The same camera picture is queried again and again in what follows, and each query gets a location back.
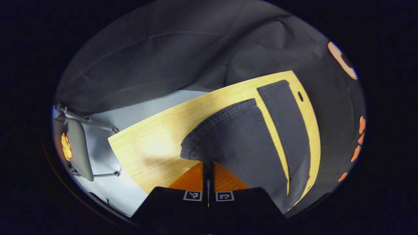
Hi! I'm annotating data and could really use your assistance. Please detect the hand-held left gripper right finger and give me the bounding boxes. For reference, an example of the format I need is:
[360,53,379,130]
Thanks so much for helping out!
[209,162,284,235]

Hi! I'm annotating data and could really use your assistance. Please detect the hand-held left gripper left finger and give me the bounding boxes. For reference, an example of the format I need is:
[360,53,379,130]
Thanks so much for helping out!
[131,162,203,235]

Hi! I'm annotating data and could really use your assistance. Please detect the black backdrop cloth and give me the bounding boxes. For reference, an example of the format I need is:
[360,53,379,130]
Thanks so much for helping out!
[54,0,366,216]

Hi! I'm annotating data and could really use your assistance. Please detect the dark grey jeans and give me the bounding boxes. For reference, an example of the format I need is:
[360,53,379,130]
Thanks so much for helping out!
[180,80,311,214]

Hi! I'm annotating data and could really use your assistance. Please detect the grey chair with metal legs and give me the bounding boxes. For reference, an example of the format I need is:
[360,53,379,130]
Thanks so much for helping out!
[52,103,121,181]

